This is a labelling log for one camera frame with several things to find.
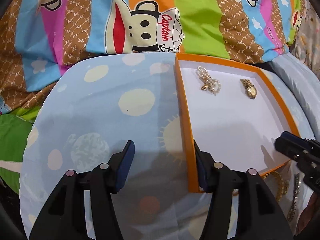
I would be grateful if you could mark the light blue duvet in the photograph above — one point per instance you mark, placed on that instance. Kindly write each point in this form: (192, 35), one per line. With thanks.
(303, 83)

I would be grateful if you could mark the grey floral fabric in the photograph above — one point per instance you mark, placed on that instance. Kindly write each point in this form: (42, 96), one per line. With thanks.
(306, 47)

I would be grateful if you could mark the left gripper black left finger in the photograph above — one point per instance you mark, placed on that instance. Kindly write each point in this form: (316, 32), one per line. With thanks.
(63, 214)

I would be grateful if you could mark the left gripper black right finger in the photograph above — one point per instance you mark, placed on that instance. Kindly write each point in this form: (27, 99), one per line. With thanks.
(259, 215)

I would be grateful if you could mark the silver metal wrist watch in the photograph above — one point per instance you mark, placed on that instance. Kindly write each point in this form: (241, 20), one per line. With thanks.
(296, 191)

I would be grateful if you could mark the person's right hand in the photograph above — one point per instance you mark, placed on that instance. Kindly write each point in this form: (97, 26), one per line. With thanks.
(308, 213)

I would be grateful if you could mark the gold wrist watch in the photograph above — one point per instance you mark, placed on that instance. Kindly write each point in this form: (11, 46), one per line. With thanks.
(250, 89)

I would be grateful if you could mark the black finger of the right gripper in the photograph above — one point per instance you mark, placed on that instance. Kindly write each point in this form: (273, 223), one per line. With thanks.
(291, 145)

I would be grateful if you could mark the orange jewelry box tray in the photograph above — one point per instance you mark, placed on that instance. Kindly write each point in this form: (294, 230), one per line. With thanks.
(217, 115)

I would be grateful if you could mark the colourful monkey print blanket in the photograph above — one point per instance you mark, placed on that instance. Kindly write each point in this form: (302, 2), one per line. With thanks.
(42, 39)

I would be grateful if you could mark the gold chain bangle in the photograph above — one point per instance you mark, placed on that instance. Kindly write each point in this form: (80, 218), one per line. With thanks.
(282, 185)

